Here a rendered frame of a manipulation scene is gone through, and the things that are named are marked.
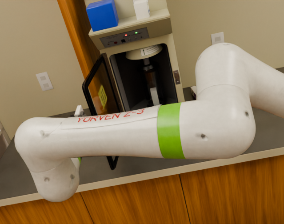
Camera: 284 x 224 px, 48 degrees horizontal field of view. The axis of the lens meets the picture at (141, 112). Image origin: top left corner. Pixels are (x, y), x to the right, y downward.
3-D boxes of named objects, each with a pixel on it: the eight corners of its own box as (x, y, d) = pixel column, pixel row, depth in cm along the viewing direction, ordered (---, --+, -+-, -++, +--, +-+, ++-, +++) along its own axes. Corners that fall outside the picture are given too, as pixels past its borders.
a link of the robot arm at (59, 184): (40, 214, 81) (81, 207, 80) (19, 178, 75) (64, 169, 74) (53, 177, 94) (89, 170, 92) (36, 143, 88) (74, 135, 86)
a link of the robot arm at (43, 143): (165, 170, 66) (172, 138, 75) (153, 124, 60) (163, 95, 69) (17, 174, 77) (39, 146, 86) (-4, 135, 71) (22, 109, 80)
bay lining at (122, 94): (129, 99, 178) (112, 38, 161) (175, 90, 176) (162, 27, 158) (128, 122, 157) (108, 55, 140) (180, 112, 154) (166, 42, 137)
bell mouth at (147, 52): (126, 50, 158) (123, 39, 155) (161, 42, 156) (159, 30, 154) (125, 62, 143) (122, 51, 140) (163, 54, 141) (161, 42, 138)
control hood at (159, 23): (98, 48, 138) (91, 26, 133) (172, 31, 135) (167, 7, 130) (95, 58, 128) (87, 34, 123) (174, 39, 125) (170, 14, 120)
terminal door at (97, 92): (125, 130, 157) (102, 53, 138) (113, 172, 131) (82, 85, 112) (124, 130, 157) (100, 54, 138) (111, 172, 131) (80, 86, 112)
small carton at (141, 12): (138, 16, 129) (134, 1, 126) (150, 14, 128) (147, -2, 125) (137, 20, 124) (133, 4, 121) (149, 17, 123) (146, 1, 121)
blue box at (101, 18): (95, 25, 132) (89, 3, 128) (119, 19, 131) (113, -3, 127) (92, 32, 124) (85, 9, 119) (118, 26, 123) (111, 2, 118)
